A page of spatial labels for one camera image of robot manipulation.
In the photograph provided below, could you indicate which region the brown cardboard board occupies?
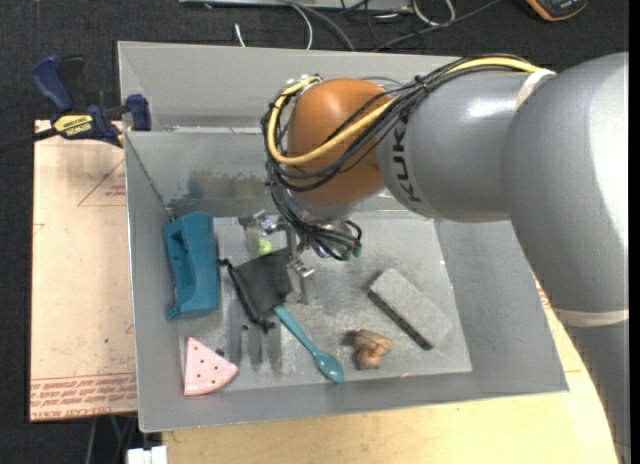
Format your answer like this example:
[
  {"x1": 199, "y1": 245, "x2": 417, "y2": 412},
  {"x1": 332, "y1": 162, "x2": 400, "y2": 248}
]
[{"x1": 29, "y1": 119, "x2": 139, "y2": 423}]

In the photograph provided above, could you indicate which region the teal plastic spoon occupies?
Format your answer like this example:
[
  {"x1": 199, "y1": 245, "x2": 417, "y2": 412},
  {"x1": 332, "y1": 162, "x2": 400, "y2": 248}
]
[{"x1": 272, "y1": 303, "x2": 346, "y2": 385}]

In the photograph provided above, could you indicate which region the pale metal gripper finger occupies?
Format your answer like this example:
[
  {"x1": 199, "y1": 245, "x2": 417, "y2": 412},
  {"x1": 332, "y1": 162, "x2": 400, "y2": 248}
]
[{"x1": 291, "y1": 260, "x2": 316, "y2": 306}]

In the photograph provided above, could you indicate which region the pink watermelon slice toy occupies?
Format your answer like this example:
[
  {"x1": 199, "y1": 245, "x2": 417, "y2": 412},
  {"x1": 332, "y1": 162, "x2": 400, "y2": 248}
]
[{"x1": 182, "y1": 336, "x2": 240, "y2": 397}]

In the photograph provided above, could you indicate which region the black cloth pouch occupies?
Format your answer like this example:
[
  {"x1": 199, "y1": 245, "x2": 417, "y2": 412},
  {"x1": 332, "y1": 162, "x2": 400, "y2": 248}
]
[{"x1": 219, "y1": 248, "x2": 294, "y2": 331}]

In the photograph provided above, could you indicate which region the grey metal bin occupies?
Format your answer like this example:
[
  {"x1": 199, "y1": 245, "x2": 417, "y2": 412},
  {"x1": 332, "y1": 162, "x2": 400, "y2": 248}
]
[{"x1": 117, "y1": 40, "x2": 569, "y2": 433}]

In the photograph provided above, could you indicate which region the teal blue plastic holder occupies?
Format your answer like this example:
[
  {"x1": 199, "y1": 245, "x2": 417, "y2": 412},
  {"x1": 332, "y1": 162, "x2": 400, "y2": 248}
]
[{"x1": 162, "y1": 210, "x2": 223, "y2": 322}]

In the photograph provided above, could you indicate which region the white and green small bottle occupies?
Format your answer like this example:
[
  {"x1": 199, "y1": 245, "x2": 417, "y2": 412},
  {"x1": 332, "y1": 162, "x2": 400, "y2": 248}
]
[{"x1": 241, "y1": 221, "x2": 274, "y2": 260}]

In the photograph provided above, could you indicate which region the grey and green sponge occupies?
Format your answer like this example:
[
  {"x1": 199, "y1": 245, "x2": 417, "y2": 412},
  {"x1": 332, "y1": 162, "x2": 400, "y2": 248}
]
[{"x1": 367, "y1": 267, "x2": 454, "y2": 352}]

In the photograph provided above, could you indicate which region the brown lumpy toy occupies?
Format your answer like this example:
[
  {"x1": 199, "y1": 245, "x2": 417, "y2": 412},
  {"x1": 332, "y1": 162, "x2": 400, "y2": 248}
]
[{"x1": 343, "y1": 329, "x2": 395, "y2": 371}]

